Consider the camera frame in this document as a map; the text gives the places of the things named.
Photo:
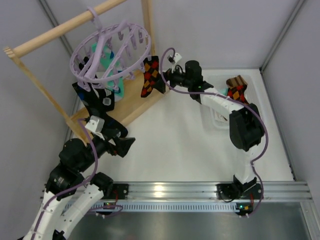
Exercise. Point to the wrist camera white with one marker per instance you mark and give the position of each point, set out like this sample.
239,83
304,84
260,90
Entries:
174,59
95,126

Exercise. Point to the aluminium mounting rail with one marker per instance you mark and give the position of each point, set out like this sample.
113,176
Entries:
278,191

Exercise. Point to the wooden hanging rack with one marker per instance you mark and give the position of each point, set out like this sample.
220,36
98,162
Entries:
129,109

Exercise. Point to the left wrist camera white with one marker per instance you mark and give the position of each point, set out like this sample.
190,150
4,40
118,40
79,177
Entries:
95,126

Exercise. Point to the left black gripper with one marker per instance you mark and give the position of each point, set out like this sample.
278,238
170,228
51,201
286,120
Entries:
116,144

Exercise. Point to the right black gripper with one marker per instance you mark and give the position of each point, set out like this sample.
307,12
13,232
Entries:
167,76

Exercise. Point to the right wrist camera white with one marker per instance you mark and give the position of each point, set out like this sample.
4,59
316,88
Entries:
174,59

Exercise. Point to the brown striped sock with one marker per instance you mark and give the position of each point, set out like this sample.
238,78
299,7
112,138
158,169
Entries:
236,81

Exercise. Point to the red orange argyle sock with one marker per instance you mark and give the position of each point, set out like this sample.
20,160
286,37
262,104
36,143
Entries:
152,77
238,93

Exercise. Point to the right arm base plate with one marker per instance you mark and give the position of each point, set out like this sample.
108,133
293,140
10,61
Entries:
232,191

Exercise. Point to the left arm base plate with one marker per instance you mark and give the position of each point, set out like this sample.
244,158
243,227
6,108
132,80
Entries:
119,191

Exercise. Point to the black sport sock hanging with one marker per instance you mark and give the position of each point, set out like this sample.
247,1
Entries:
114,124

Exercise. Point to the mint green sock in basket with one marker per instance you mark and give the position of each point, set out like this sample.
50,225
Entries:
224,91

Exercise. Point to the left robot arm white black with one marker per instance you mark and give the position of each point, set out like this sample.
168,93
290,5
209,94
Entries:
69,196

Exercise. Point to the white plastic basket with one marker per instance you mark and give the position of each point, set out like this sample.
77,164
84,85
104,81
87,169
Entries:
217,108

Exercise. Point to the mint green sock hanging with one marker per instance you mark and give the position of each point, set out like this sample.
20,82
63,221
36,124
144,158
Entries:
105,60

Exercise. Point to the purple round clip hanger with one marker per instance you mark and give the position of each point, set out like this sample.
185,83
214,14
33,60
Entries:
130,42

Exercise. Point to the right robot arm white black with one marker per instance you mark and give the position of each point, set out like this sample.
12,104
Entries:
246,128

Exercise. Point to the white slotted cable duct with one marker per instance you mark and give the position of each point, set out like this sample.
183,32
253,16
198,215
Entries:
202,207

